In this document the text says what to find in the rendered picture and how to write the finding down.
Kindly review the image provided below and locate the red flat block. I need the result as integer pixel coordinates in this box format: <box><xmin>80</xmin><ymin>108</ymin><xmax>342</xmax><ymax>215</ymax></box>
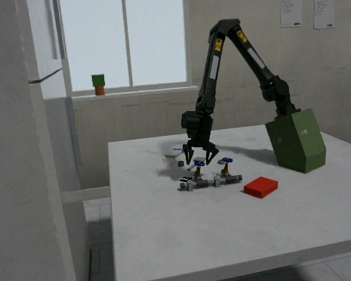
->
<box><xmin>244</xmin><ymin>177</ymin><xmax>278</xmax><ymax>199</ymax></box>

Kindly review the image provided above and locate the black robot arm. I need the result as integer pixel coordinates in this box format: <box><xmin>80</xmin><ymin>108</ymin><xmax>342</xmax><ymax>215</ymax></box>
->
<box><xmin>181</xmin><ymin>19</ymin><xmax>301</xmax><ymax>142</ymax></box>

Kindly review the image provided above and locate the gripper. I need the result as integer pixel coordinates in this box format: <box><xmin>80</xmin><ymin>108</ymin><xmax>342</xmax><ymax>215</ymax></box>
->
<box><xmin>183</xmin><ymin>129</ymin><xmax>218</xmax><ymax>165</ymax></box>

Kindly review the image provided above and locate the grey pipe manifold with two blue valves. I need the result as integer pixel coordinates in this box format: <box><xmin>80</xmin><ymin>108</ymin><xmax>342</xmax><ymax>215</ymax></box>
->
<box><xmin>180</xmin><ymin>157</ymin><xmax>242</xmax><ymax>191</ymax></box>

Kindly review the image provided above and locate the black square tag with white marking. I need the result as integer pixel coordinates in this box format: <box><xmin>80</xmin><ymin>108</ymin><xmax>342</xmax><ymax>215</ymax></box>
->
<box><xmin>180</xmin><ymin>177</ymin><xmax>192</xmax><ymax>182</ymax></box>

